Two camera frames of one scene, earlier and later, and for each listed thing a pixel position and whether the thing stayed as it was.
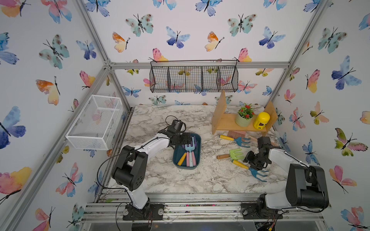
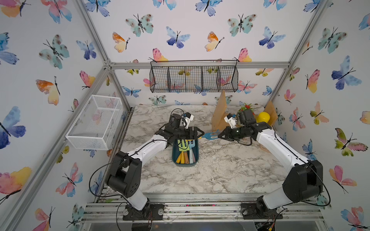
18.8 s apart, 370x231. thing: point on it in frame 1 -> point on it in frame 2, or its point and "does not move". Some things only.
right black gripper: x=248 y=157 -> x=228 y=135
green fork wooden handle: x=232 y=154 -> x=184 y=146
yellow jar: x=262 y=120 does not move
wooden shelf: x=262 y=123 does not move
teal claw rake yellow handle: x=255 y=172 -> x=182 y=158
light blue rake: x=191 y=149 does not move
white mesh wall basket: x=96 y=126 does not move
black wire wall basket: x=195 y=76 does not move
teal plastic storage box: x=178 y=151 does not move
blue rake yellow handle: x=239 y=140 -> x=208 y=135
